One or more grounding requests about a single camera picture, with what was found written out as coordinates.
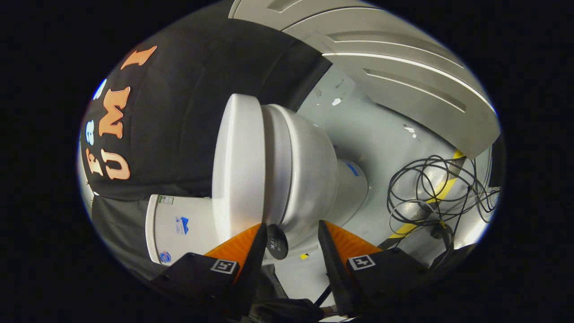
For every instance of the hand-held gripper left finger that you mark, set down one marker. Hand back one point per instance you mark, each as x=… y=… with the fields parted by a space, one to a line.
x=253 y=269

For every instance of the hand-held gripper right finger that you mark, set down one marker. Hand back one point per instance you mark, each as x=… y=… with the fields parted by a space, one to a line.
x=334 y=269

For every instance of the black round lid knob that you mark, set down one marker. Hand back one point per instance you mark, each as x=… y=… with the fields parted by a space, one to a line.
x=278 y=242

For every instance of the white toilet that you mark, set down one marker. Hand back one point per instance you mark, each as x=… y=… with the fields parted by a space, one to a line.
x=314 y=179

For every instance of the white toilet seat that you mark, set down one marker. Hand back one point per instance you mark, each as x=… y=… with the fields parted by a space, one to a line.
x=274 y=170

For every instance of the white toilet tank lid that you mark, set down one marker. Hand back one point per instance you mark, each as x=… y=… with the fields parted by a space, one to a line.
x=152 y=224

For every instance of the dark cloth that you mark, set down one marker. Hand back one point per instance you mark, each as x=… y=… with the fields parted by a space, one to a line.
x=287 y=309

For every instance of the yellow floor tape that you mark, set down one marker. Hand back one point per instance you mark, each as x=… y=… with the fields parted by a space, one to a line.
x=401 y=232

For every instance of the black backdrop cloth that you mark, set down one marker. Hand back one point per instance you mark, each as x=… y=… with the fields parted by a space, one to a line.
x=179 y=112

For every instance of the white drawer cabinet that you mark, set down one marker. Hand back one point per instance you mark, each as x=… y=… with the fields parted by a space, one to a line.
x=394 y=72

